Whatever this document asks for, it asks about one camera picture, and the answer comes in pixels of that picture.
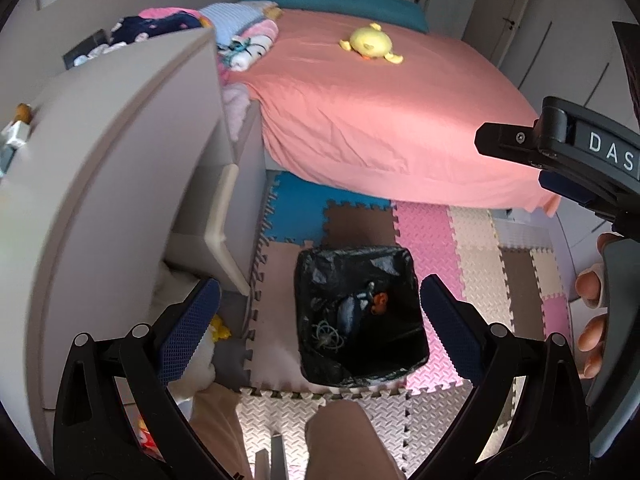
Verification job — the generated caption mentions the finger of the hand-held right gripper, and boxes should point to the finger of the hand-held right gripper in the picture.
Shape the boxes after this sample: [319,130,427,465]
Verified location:
[539,162,630,222]
[475,121,551,170]

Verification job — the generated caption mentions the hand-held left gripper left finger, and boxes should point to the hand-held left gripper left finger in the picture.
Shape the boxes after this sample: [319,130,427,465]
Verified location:
[52,276,236,480]

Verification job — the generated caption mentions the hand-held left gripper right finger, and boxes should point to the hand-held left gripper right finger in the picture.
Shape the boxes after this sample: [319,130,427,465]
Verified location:
[410,274,593,480]

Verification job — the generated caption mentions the bin with black bag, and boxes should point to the bin with black bag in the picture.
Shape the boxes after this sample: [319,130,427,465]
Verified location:
[294,245,431,393]

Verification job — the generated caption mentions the orange white toy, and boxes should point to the orange white toy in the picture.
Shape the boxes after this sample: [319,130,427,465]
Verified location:
[1,121,31,150]

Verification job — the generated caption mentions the person's right hand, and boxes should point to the person's right hand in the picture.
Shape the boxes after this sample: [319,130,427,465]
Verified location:
[575,232,621,380]

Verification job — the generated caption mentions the small yellow toy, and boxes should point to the small yellow toy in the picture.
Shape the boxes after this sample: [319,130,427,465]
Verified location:
[210,315,232,344]

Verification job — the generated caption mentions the white fluffy toy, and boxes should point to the white fluffy toy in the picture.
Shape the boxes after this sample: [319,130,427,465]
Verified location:
[170,330,218,406]

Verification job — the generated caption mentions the colourful foam puzzle mat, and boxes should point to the colourful foam puzzle mat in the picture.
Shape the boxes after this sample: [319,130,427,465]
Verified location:
[235,170,573,480]

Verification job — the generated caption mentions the dark blue item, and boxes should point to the dark blue item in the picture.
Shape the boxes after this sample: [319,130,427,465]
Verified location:
[337,282,376,332]

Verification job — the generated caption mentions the red snack packet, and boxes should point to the red snack packet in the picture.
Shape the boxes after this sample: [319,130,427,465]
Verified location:
[134,405,162,462]

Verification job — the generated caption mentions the bed with pink sheet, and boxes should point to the bed with pink sheet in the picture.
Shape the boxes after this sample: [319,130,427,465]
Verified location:
[222,7,561,218]

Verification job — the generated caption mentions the person's right leg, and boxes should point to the person's right leg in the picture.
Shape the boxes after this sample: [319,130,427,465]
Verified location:
[305,400,407,480]

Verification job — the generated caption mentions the yellow plush duck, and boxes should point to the yellow plush duck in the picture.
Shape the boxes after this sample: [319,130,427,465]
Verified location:
[339,22,405,65]

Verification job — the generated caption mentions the light grey desk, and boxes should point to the light grey desk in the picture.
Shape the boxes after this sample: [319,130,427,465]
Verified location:
[0,25,266,426]

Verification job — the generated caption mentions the teal pillow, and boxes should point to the teal pillow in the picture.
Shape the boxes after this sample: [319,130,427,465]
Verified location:
[240,0,428,33]

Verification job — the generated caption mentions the pale pink blanket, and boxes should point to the pale pink blanket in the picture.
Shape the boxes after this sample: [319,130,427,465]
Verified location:
[222,82,252,142]

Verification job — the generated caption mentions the pink and white folded cloths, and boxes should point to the pink and white folded cloths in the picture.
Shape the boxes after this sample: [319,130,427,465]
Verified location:
[220,20,279,75]

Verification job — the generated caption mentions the light blue knitted blanket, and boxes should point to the light blue knitted blanket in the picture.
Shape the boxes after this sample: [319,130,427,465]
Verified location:
[200,2,275,43]

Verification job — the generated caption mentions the navy patterned garment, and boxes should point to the navy patterned garment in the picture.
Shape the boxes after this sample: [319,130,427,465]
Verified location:
[107,12,203,47]

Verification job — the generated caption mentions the pink garment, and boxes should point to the pink garment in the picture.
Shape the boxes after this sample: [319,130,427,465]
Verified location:
[137,7,201,21]

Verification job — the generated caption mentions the tangled thin cable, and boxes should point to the tangled thin cable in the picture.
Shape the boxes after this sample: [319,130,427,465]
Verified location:
[312,322,346,352]

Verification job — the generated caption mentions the dark rectangular frame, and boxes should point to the dark rectangular frame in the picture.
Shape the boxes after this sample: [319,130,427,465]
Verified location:
[62,30,109,68]

